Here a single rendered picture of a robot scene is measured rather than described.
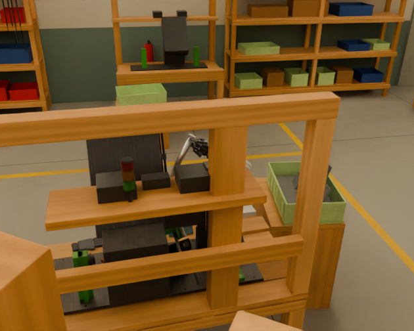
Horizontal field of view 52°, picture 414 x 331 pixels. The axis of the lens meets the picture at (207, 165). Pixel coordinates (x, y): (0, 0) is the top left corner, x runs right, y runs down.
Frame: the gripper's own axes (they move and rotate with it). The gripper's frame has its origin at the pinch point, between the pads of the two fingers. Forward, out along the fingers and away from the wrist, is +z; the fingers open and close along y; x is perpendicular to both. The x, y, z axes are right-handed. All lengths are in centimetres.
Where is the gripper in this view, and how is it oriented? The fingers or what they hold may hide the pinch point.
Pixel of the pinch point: (190, 142)
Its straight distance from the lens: 223.0
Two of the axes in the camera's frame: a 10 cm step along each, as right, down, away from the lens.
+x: -3.7, 7.1, -6.1
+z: -8.9, -4.6, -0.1
